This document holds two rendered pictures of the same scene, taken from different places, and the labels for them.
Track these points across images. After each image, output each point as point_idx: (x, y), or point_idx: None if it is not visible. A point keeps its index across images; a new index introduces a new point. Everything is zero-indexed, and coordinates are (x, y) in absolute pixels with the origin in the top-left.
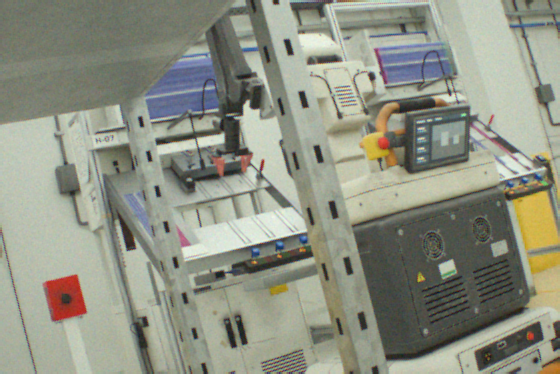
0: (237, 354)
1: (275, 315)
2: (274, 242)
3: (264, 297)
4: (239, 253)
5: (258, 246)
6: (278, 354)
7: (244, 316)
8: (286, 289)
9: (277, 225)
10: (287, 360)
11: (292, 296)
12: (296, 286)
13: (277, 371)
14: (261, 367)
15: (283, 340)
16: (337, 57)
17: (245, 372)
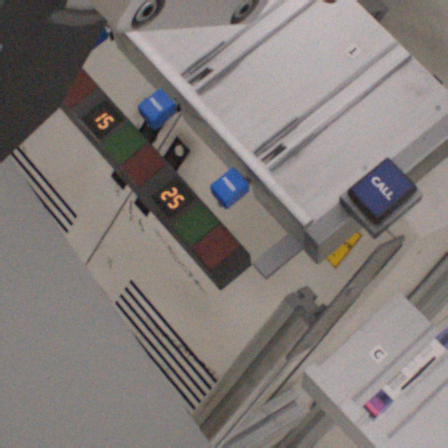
0: (109, 201)
1: (252, 261)
2: (167, 84)
3: None
4: None
5: (121, 35)
6: (176, 323)
7: (194, 166)
8: (334, 260)
9: (298, 75)
10: (179, 358)
11: (330, 291)
12: (365, 290)
13: (142, 340)
14: (124, 288)
15: (213, 321)
16: None
17: (90, 248)
